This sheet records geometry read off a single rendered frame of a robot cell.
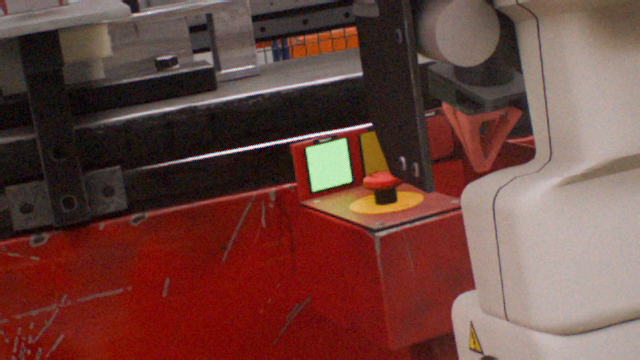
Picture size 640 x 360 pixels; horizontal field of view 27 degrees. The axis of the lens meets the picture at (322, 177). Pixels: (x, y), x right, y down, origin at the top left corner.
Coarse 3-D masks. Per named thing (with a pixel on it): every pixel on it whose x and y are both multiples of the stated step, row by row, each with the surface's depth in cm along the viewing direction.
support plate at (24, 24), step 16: (80, 0) 145; (96, 0) 142; (112, 0) 138; (16, 16) 137; (32, 16) 133; (48, 16) 130; (64, 16) 128; (80, 16) 127; (96, 16) 127; (112, 16) 128; (128, 16) 128; (0, 32) 125; (16, 32) 126; (32, 32) 126
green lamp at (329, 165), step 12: (324, 144) 134; (336, 144) 135; (312, 156) 134; (324, 156) 134; (336, 156) 135; (348, 156) 136; (312, 168) 134; (324, 168) 135; (336, 168) 135; (348, 168) 136; (312, 180) 134; (324, 180) 135; (336, 180) 135; (348, 180) 136
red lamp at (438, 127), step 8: (432, 120) 139; (440, 120) 140; (448, 120) 140; (432, 128) 140; (440, 128) 140; (448, 128) 141; (432, 136) 140; (440, 136) 140; (448, 136) 141; (432, 144) 140; (440, 144) 140; (448, 144) 141; (432, 152) 140; (440, 152) 140; (448, 152) 141
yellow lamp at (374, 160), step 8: (360, 136) 136; (368, 136) 136; (368, 144) 136; (376, 144) 137; (368, 152) 137; (376, 152) 137; (368, 160) 137; (376, 160) 137; (384, 160) 138; (368, 168) 137; (376, 168) 137; (384, 168) 138
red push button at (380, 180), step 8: (368, 176) 128; (376, 176) 127; (384, 176) 127; (368, 184) 127; (376, 184) 127; (384, 184) 126; (392, 184) 126; (400, 184) 127; (376, 192) 128; (384, 192) 127; (392, 192) 128; (376, 200) 128; (384, 200) 128; (392, 200) 128
